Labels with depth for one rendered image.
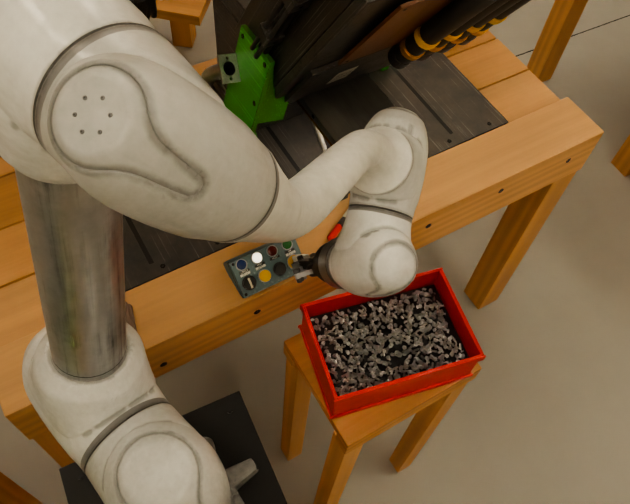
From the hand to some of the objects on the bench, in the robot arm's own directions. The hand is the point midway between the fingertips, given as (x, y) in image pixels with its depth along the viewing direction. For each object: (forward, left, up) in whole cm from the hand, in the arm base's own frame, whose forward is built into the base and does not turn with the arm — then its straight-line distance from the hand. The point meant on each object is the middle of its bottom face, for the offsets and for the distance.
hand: (302, 262), depth 132 cm
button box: (+6, +5, -10) cm, 13 cm away
